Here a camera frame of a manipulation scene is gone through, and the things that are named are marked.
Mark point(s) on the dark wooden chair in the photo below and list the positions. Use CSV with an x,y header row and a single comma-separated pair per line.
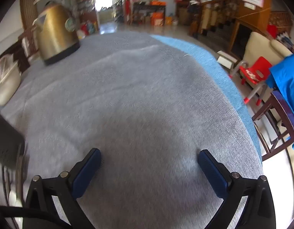
x,y
283,109

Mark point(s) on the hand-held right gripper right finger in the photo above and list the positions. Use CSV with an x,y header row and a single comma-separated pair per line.
x,y
212,174

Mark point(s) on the white step box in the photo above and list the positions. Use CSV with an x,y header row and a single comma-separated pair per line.
x,y
227,60

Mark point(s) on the orange cardboard box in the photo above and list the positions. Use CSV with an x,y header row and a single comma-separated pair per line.
x,y
157,19

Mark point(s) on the wooden cabinet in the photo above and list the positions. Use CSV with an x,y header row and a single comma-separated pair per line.
x,y
252,19

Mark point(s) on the light blue table cloth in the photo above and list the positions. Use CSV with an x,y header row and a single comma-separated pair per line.
x,y
209,57

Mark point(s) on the white plastic basin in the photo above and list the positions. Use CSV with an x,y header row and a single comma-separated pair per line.
x,y
6,88

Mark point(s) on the clear plastic bag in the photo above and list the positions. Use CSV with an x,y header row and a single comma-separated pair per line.
x,y
3,66

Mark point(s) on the glass display cabinet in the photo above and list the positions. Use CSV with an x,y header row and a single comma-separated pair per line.
x,y
86,4

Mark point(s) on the bright blue cloth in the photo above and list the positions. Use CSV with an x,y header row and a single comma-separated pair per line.
x,y
285,76

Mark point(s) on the grey tablecloth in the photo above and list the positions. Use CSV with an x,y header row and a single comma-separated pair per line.
x,y
137,88

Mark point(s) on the red child chair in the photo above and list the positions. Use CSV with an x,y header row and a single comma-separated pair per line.
x,y
254,70

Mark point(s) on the dark grey utensil holder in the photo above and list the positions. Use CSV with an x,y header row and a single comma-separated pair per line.
x,y
6,143

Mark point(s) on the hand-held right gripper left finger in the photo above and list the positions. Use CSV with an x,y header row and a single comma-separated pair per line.
x,y
86,174

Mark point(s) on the gold electric kettle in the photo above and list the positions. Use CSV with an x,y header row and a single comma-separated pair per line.
x,y
53,35

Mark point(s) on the wooden stair railing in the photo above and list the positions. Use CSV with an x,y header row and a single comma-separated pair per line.
x,y
216,14

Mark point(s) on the cream armchair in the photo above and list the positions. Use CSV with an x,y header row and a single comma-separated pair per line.
x,y
259,45

